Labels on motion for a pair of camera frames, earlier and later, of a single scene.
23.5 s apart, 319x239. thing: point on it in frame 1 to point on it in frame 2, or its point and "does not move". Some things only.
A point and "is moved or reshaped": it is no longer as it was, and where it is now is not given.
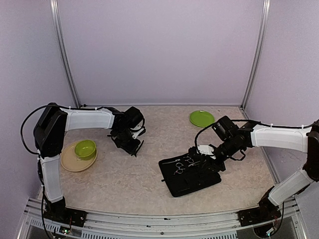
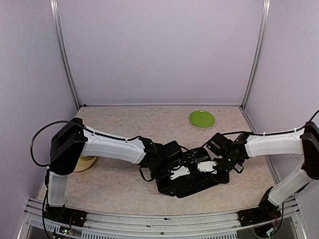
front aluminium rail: (116, 225) does not move
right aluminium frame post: (265, 17) does not move
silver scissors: (180, 170) is moved or reshaped
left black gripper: (131, 149) to (171, 188)
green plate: (202, 118) does not move
